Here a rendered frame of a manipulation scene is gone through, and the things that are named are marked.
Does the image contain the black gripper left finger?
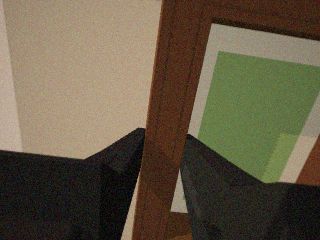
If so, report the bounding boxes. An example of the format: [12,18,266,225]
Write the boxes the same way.
[0,128,146,240]

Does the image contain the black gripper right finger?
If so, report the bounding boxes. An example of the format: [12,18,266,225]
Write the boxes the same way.
[180,134,320,240]

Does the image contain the brown wooden picture frame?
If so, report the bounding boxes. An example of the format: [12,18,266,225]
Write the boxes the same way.
[131,0,320,240]

